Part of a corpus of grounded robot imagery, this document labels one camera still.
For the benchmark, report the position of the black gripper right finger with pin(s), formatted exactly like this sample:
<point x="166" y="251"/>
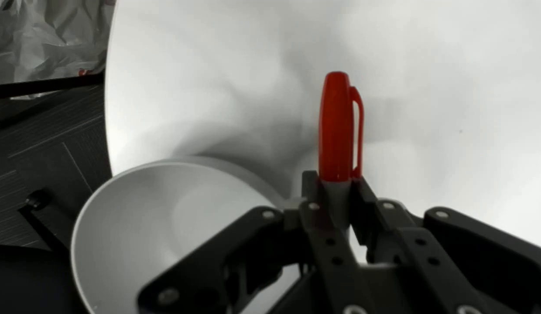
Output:
<point x="446" y="254"/>

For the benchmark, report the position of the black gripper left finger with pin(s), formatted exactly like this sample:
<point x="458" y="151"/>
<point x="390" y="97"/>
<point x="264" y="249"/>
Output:
<point x="334" y="267"/>

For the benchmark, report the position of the red cap grey marker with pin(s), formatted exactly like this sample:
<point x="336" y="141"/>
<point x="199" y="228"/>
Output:
<point x="336" y="127"/>

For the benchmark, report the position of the grey bowl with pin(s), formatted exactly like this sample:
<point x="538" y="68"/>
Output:
<point x="142" y="232"/>

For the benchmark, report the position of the black tripod rod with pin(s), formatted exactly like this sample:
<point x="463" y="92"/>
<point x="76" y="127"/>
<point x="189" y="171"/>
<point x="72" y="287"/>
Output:
<point x="44" y="85"/>

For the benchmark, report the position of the white plastic bag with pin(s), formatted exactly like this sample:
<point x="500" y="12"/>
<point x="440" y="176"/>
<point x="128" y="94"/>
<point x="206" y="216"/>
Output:
<point x="44" y="35"/>

